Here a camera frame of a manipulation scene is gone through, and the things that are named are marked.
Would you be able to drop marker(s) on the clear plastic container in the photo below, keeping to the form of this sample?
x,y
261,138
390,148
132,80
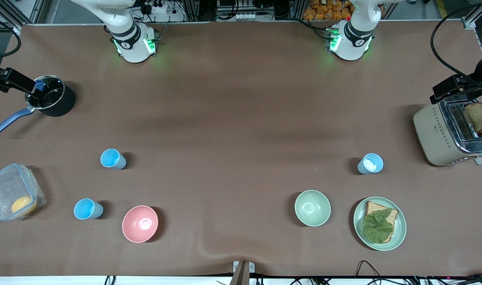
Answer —
x,y
7,188

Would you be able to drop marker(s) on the brown bread slice in toaster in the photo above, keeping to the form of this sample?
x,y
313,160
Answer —
x,y
478,116

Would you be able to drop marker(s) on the orange fruit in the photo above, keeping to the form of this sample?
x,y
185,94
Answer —
x,y
23,205

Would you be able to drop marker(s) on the light blue cup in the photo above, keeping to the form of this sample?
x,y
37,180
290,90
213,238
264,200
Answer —
x,y
85,209
111,158

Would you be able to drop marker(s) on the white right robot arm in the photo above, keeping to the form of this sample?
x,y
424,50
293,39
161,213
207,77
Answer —
x,y
132,47

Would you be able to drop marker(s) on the pale green plate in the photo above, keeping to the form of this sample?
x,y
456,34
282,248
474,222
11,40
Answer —
x,y
399,233

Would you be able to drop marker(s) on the pink bowl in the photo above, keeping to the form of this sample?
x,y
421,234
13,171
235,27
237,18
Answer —
x,y
140,223

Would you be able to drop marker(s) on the beige and chrome toaster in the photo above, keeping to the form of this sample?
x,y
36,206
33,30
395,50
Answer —
x,y
433,134

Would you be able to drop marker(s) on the small blue object in pot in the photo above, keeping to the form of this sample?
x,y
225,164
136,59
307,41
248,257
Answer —
x,y
40,85

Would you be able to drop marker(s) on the white power strip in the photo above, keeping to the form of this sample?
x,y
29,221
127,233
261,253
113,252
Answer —
x,y
157,8

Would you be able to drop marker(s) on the white paper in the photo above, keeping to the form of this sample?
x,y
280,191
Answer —
x,y
370,164

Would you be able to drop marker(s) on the green lettuce leaf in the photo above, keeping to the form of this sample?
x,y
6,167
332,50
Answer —
x,y
377,227

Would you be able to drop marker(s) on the aluminium frame profile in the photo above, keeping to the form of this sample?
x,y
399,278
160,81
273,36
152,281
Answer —
x,y
15,21
471,21

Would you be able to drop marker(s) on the brown bread slice under lettuce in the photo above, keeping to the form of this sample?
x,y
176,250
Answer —
x,y
373,208

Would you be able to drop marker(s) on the blue cup with white paper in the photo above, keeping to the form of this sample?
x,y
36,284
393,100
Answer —
x,y
363,168

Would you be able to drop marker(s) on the bag of orange snacks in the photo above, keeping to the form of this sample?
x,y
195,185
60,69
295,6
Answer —
x,y
328,10

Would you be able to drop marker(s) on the brown table cover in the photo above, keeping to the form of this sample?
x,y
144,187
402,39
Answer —
x,y
225,190

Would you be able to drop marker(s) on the pale green bowl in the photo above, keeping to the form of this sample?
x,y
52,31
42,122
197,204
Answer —
x,y
312,208

